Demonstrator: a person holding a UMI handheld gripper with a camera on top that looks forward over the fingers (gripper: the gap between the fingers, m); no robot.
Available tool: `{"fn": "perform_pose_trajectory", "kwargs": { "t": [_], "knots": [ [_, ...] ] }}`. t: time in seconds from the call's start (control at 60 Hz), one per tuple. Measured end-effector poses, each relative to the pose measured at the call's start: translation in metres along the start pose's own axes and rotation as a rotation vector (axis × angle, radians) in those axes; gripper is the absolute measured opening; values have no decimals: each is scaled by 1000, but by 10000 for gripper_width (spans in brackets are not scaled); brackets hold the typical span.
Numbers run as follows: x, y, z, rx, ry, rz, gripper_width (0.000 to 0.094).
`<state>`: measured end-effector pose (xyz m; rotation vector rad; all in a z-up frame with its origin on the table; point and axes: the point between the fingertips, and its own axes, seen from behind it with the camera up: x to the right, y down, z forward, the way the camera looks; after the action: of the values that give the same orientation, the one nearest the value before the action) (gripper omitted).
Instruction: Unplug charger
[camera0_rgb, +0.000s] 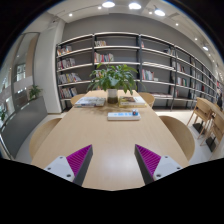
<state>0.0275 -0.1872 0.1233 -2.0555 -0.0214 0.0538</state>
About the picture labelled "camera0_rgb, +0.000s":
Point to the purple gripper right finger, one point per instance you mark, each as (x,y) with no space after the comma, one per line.
(153,166)

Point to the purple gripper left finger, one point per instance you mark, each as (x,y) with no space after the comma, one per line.
(74,167)

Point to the blue red charger plug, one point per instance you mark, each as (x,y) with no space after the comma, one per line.
(135,112)

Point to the wooden chair near right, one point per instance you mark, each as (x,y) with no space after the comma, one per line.
(182,135)

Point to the wooden chair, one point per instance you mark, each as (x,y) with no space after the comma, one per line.
(182,135)
(75,98)
(149,98)
(40,134)

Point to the wooden chair near left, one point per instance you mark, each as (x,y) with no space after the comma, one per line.
(40,134)

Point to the wooden chair far right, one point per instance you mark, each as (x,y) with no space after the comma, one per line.
(149,98)

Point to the yellow book stack right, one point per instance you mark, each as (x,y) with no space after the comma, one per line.
(131,102)

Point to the wooden chair far left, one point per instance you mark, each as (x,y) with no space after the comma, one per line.
(75,98)

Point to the wooden chair far edge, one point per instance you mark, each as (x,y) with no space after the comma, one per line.
(214,131)

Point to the wooden chair side table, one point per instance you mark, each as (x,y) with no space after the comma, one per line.
(203,112)

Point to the small plant by window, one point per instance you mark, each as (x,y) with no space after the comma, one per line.
(34,92)

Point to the large grey bookshelf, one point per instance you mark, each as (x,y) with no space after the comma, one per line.
(175,77)

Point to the green potted plant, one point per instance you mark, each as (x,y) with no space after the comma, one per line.
(113,78)

